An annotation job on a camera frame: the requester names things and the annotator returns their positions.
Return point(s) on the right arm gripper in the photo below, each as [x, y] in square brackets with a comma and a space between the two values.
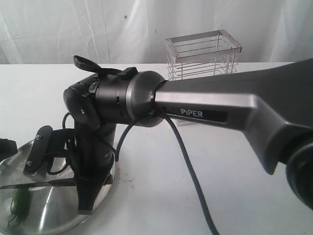
[91, 162]

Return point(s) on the black handled knife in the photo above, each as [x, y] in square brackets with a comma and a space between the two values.
[53, 183]

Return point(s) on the green cucumber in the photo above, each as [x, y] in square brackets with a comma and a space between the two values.
[19, 207]

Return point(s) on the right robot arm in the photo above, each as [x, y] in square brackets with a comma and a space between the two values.
[273, 108]

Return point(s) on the round steel plate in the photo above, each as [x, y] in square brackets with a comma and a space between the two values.
[53, 211]

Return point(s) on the white backdrop curtain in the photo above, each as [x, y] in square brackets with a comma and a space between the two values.
[134, 31]

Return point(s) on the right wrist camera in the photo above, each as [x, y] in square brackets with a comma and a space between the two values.
[47, 145]

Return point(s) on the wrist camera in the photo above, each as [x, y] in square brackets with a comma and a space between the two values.
[8, 148]
[47, 145]

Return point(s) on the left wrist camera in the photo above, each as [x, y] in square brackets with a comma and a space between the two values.
[8, 148]

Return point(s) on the wire cutlery holder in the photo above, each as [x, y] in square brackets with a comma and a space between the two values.
[201, 55]

